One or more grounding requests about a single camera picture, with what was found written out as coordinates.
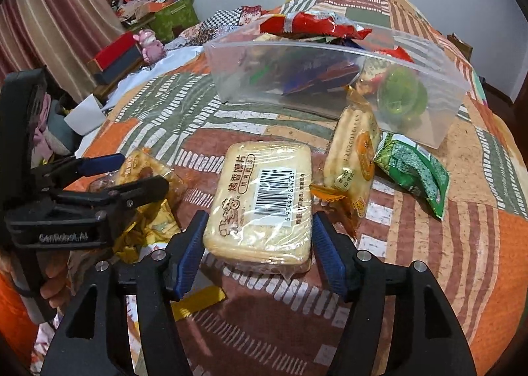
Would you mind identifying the clear plastic container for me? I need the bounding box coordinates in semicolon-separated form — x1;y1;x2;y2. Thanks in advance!
203;23;473;150

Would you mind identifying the pink plush toy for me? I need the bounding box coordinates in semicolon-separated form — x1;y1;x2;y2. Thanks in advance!
138;28;168;63

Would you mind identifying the white paper sheet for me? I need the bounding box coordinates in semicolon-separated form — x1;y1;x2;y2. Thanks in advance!
64;94;109;137

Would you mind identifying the dark flat box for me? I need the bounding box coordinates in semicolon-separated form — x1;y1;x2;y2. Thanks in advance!
97;48;146;86

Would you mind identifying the clear fried snack bag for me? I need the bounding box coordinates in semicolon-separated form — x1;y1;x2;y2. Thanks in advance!
93;149;187;263

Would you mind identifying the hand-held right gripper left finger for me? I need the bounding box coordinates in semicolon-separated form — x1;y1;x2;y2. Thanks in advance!
39;210;211;376

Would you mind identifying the green storage box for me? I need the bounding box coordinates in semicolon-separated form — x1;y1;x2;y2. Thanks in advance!
146;0;202;44

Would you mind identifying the checkered patterned quilt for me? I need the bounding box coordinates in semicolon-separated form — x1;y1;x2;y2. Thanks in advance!
165;5;286;51

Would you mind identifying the red patterned pouch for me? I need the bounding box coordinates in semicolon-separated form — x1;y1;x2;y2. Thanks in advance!
241;5;265;24

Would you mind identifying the dark green snack packet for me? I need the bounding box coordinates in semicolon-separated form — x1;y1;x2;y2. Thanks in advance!
373;132;451;221

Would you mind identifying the orange cracker packet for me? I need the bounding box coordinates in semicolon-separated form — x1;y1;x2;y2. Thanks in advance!
309;85;382;241

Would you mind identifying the white cloth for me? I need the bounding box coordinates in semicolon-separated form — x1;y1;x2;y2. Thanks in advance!
142;46;208;85

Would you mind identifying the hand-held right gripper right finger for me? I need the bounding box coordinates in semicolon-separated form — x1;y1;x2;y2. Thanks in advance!
311;211;479;376

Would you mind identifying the yellow flat packet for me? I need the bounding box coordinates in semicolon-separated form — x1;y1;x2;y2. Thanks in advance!
171;287;227;321

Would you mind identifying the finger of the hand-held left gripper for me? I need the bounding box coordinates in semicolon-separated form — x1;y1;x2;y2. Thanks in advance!
49;175;170;221
32;154;125;189

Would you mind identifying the light green snack packet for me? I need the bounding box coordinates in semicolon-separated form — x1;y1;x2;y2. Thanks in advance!
379;68;429;118

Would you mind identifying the beige bread slice packet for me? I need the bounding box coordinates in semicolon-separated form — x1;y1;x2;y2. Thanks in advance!
202;141;313;276

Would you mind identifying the pink cloth bag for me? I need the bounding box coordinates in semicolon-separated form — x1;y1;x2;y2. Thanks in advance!
34;93;55;151

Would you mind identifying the large red snack packet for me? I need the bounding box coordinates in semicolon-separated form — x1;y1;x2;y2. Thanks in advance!
258;11;373;42

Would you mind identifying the striped pink curtain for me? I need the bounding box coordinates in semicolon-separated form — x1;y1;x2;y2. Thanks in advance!
0;0;121;88

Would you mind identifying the person's left hand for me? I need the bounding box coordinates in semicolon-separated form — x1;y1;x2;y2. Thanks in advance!
39;250;75;313

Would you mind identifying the red flat box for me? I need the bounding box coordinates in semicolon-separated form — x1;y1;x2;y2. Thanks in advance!
88;34;139;71

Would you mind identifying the blue snack packet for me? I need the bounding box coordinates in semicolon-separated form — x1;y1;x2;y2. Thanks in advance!
282;60;360;97

